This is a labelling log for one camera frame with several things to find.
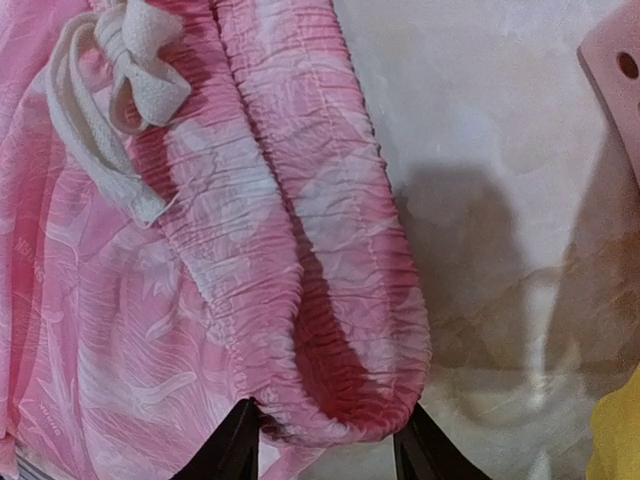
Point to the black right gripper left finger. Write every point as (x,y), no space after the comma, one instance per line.
(231,452)

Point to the pink garment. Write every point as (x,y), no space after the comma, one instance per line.
(194,213)

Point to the yellow garment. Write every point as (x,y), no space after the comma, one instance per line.
(615,428)

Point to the pink laundry basket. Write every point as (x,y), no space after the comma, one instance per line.
(610,51)

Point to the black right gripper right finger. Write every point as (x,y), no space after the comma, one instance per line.
(422,451)

